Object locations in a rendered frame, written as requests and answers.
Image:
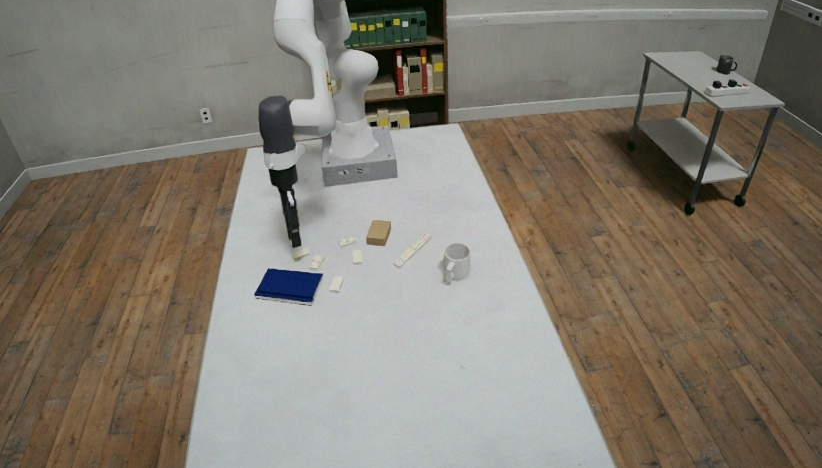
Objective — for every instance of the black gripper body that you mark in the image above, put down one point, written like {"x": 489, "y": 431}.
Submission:
{"x": 284, "y": 179}

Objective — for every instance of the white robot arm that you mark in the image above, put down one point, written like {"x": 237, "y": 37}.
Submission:
{"x": 294, "y": 33}

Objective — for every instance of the grey mug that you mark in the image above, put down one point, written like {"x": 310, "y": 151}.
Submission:
{"x": 461, "y": 268}

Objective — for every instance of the brown rectangular box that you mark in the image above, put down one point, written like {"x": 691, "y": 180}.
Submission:
{"x": 378, "y": 233}

